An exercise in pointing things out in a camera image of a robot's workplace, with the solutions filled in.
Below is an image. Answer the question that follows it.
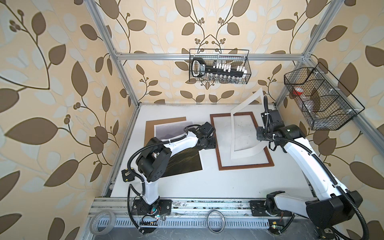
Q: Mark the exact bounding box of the white passe-partout mat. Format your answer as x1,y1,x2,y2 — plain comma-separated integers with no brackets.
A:
230,88,267,161

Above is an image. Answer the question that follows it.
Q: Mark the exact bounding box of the mountain landscape photo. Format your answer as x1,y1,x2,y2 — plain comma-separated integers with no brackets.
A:
154,121,203,178

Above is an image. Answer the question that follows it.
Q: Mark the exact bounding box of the brown wooden picture frame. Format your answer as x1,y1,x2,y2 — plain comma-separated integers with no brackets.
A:
210,112,275,171

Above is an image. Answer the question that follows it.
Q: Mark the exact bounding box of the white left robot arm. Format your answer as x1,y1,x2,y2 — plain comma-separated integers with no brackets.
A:
121,122,216,217

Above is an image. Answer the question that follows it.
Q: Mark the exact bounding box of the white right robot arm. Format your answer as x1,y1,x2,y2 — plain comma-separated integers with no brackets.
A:
257,108,370,240

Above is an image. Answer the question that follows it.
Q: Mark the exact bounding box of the red capped clear container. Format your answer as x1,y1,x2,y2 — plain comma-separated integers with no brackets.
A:
292,87,305,98

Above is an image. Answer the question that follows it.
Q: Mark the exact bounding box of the brown cardboard backing board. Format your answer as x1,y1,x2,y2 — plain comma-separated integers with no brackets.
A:
144,117,187,146

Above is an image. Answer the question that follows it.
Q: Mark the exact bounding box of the black socket set holder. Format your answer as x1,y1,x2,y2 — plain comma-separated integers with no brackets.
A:
190,58,248,78

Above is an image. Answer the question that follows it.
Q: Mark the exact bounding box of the yellow black tape measure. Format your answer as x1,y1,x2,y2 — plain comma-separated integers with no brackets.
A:
121,169,135,182

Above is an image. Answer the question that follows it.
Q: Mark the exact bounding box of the clear tape roll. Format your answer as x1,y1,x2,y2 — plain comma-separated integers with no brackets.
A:
90,210,117,236

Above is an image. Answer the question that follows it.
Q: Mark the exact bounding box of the black wire basket right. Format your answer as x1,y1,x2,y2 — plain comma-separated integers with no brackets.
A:
284,62,365,131

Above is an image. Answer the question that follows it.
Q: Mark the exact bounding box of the black wire basket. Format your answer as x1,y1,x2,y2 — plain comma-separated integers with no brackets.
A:
189,48,252,85
284,62,365,131

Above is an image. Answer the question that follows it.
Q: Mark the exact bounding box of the black wire basket back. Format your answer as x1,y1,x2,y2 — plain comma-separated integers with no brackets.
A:
189,48,252,85

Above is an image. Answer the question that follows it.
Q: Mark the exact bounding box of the aluminium cage frame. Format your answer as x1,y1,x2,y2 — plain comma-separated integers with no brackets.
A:
94,1,384,194

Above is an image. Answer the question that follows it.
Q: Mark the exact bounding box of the metal ring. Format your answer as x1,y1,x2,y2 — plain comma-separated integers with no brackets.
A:
206,209,226,234

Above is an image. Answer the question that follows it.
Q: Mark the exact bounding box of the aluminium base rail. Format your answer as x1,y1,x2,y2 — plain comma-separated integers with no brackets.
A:
86,196,337,230

